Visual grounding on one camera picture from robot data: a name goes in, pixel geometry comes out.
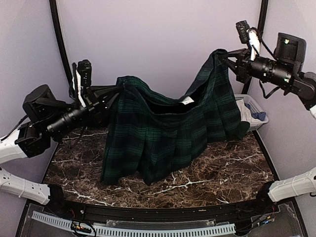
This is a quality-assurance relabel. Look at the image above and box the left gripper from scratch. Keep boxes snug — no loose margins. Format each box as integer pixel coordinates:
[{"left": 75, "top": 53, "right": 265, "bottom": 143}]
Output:
[{"left": 45, "top": 84, "right": 124, "bottom": 140}]

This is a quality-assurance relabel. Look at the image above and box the white laundry basket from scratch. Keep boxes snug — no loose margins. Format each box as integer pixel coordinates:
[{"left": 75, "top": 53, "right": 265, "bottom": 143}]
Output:
[{"left": 235, "top": 94, "right": 269, "bottom": 131}]

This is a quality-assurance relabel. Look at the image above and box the dark green plaid garment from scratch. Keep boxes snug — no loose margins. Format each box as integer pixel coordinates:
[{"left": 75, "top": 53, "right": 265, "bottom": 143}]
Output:
[{"left": 101, "top": 49, "right": 250, "bottom": 185}]

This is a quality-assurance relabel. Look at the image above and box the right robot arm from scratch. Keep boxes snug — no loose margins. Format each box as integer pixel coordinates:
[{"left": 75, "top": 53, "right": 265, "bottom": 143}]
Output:
[{"left": 242, "top": 79, "right": 316, "bottom": 214}]

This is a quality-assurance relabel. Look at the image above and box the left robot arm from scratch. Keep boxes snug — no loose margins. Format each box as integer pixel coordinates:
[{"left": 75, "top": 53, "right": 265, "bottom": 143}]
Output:
[{"left": 0, "top": 84, "right": 123, "bottom": 215}]

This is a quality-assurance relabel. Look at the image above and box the white garment in basket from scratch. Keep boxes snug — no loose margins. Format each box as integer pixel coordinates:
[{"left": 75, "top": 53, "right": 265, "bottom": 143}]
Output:
[{"left": 236, "top": 100, "right": 252, "bottom": 123}]

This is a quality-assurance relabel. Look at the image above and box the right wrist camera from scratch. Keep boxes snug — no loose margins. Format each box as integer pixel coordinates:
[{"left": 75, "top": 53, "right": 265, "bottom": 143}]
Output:
[{"left": 236, "top": 20, "right": 265, "bottom": 61}]

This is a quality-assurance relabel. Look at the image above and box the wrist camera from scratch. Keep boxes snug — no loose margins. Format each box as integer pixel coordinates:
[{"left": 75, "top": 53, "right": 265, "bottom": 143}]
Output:
[
  {"left": 69, "top": 59, "right": 93, "bottom": 107},
  {"left": 236, "top": 20, "right": 265, "bottom": 61}
]

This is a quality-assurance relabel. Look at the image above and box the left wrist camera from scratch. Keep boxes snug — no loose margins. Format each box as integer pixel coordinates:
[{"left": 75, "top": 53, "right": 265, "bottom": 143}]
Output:
[{"left": 69, "top": 59, "right": 93, "bottom": 107}]

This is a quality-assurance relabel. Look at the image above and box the right black frame post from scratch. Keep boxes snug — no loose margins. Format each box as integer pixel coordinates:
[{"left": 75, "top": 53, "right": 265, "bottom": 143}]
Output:
[{"left": 241, "top": 0, "right": 269, "bottom": 96}]

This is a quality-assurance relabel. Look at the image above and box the black frame post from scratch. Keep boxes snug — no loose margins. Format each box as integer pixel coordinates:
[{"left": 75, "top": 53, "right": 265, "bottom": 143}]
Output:
[
  {"left": 241, "top": 0, "right": 269, "bottom": 96},
  {"left": 49, "top": 0, "right": 72, "bottom": 84}
]

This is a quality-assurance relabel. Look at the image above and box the left black frame post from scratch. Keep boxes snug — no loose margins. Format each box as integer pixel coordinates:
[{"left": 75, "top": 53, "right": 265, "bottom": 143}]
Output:
[{"left": 49, "top": 0, "right": 72, "bottom": 84}]

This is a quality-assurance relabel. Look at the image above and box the black front rail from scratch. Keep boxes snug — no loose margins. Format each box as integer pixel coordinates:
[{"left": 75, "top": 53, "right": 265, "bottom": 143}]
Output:
[{"left": 44, "top": 200, "right": 279, "bottom": 223}]

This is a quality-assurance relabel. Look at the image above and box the white slotted cable duct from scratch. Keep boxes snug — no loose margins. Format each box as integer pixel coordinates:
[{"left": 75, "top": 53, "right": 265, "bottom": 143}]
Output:
[{"left": 32, "top": 211, "right": 236, "bottom": 237}]

